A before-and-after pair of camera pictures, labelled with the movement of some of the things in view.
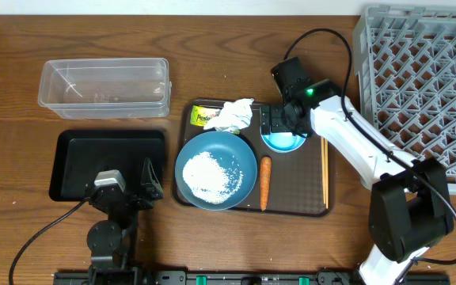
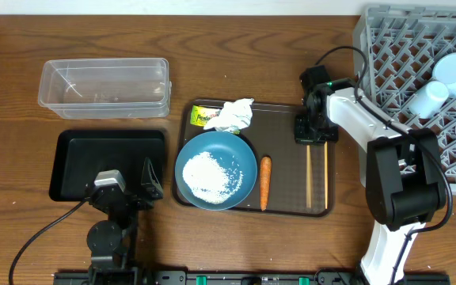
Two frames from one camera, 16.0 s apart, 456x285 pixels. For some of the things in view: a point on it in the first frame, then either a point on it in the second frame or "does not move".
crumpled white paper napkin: (233, 116) does not move
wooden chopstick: (326, 165) does not move
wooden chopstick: (322, 142) to (309, 177)
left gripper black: (129, 196) does not move
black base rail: (134, 275) does not move
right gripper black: (273, 113) to (302, 134)
